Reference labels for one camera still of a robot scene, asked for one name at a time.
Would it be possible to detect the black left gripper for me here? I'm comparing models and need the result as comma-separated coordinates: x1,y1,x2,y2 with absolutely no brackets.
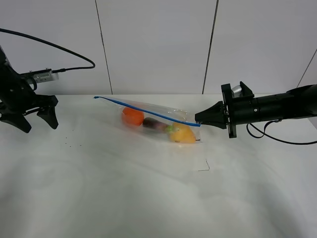
0,63,58,133

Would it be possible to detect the yellow pear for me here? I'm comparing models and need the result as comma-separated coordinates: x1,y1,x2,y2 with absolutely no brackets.
165,122,201,144

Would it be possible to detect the black left camera cable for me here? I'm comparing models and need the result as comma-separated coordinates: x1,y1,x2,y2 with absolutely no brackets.
0,28,96,74

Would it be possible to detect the orange fruit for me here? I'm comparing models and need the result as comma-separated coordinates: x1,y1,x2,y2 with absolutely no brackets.
121,107,145,126

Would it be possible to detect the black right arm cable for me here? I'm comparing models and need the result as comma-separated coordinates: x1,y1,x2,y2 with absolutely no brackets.
246,119,317,145

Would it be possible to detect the clear zip bag blue seal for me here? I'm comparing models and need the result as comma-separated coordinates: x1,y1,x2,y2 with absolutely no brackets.
93,96,204,145

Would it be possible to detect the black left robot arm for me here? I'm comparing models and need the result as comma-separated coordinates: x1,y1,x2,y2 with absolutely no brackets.
0,50,58,133

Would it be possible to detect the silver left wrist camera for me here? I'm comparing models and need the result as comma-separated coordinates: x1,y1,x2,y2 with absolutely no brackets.
20,69,59,84

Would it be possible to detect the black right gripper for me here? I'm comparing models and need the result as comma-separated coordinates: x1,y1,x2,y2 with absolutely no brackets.
195,81,259,138

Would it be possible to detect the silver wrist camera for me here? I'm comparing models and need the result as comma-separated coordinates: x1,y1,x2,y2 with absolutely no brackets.
231,85,243,98
20,69,59,84

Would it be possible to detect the purple eggplant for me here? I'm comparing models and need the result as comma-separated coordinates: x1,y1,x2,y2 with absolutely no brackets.
142,118,173,133

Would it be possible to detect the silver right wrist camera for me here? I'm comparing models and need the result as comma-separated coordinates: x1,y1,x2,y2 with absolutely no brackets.
231,85,243,98

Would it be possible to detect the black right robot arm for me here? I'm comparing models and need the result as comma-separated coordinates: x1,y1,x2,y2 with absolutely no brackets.
195,81,317,138

